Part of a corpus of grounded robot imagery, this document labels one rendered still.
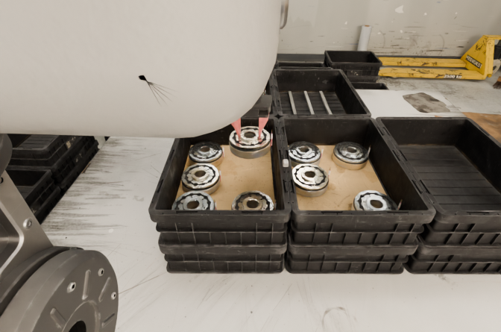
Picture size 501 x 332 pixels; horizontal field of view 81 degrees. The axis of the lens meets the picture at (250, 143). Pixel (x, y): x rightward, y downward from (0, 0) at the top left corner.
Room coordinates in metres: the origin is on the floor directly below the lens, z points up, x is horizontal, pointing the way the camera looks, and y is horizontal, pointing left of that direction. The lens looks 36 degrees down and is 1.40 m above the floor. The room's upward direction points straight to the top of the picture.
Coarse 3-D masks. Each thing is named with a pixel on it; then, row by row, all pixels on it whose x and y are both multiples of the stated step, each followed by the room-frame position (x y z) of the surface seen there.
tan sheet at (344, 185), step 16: (320, 160) 0.70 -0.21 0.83; (368, 160) 0.70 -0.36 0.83; (336, 176) 0.63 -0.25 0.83; (352, 176) 0.63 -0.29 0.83; (368, 176) 0.63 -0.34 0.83; (336, 192) 0.57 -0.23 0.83; (352, 192) 0.57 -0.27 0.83; (384, 192) 0.57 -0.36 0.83; (304, 208) 0.51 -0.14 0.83; (320, 208) 0.51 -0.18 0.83; (336, 208) 0.51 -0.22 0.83
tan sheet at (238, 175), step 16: (224, 160) 0.70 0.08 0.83; (240, 160) 0.70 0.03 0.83; (256, 160) 0.70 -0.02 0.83; (224, 176) 0.63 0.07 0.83; (240, 176) 0.63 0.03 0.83; (256, 176) 0.63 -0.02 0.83; (272, 176) 0.63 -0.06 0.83; (224, 192) 0.57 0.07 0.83; (240, 192) 0.57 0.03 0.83; (272, 192) 0.57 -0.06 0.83; (224, 208) 0.51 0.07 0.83
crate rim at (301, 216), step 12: (324, 120) 0.79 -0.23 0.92; (336, 120) 0.79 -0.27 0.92; (348, 120) 0.79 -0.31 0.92; (360, 120) 0.79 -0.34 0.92; (372, 120) 0.78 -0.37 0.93; (288, 156) 0.60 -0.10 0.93; (396, 156) 0.61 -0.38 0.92; (288, 168) 0.55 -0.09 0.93; (288, 180) 0.51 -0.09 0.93; (408, 180) 0.51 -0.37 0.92; (420, 192) 0.47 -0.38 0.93; (300, 216) 0.40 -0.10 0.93; (312, 216) 0.40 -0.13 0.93; (324, 216) 0.40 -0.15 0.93; (336, 216) 0.40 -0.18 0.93; (348, 216) 0.40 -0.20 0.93; (360, 216) 0.40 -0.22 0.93; (372, 216) 0.40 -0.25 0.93; (384, 216) 0.40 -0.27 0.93; (396, 216) 0.40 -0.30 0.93; (408, 216) 0.40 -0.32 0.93; (420, 216) 0.40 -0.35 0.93; (432, 216) 0.40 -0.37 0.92
